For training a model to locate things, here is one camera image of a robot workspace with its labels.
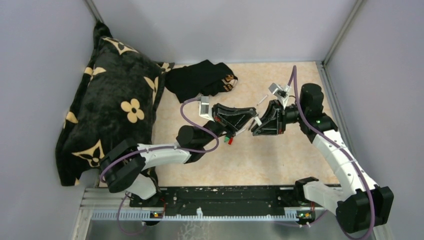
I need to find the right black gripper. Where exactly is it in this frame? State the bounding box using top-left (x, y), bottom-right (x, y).
top-left (251, 98), bottom-right (307, 135)

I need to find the white pen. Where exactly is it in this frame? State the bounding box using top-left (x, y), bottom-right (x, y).
top-left (253, 114), bottom-right (262, 127)
top-left (256, 94), bottom-right (269, 106)
top-left (235, 128), bottom-right (246, 136)

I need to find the black thin pen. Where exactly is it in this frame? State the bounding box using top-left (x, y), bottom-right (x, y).
top-left (248, 120), bottom-right (256, 131)

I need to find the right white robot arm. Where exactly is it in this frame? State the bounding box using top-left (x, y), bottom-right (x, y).
top-left (251, 83), bottom-right (394, 234)

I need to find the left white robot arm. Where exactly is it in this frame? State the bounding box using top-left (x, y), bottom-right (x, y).
top-left (99, 103), bottom-right (257, 207)

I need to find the black folded cloth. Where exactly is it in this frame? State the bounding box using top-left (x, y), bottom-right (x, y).
top-left (165, 60), bottom-right (239, 103)

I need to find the black floral plush pillow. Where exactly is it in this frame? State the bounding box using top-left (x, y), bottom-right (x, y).
top-left (55, 22), bottom-right (174, 187)

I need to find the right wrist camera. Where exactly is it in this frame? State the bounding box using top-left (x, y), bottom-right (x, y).
top-left (268, 83), bottom-right (292, 110)

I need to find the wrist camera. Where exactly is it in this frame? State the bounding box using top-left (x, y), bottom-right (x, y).
top-left (199, 96), bottom-right (213, 121)
top-left (268, 83), bottom-right (292, 110)

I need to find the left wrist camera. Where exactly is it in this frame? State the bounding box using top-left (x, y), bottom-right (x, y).
top-left (199, 96), bottom-right (213, 121)

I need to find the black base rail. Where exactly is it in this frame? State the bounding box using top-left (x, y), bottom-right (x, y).
top-left (129, 185), bottom-right (322, 218)

